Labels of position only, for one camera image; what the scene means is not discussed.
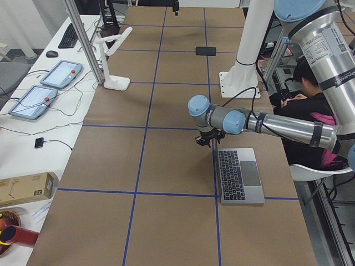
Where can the black mouse pad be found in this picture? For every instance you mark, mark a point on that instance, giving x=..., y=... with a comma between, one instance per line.
x=205, y=51

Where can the silver grey laptop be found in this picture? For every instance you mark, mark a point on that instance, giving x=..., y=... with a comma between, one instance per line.
x=238, y=176

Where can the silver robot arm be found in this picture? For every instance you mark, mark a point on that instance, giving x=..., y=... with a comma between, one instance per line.
x=315, y=122

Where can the black desk mouse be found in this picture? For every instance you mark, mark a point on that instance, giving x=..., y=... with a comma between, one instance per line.
x=51, y=54

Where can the cardboard lamp box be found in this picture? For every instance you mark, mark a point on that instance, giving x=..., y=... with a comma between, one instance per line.
x=27, y=189

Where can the white chair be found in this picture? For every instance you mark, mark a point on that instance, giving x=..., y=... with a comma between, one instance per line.
x=303, y=173

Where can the seated person in black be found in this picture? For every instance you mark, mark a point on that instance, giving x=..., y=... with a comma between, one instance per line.
x=307, y=104

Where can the black keyboard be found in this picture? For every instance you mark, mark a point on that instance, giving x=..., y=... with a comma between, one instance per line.
x=69, y=38

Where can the upper blue teach pendant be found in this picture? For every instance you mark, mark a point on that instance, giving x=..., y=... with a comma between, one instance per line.
x=62, y=74

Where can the blue teach pendant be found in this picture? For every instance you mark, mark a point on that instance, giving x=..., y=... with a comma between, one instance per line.
x=62, y=74
x=34, y=103

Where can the small black puck device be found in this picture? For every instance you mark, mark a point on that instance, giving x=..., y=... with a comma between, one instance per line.
x=39, y=142

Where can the lower blue teach pendant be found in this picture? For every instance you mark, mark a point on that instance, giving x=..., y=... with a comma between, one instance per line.
x=34, y=103

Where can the red bottle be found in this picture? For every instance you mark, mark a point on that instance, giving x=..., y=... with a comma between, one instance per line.
x=19, y=236

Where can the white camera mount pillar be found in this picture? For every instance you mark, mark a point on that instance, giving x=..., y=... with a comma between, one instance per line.
x=242, y=77

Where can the aluminium frame post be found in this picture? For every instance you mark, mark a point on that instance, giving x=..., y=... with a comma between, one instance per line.
x=83, y=38

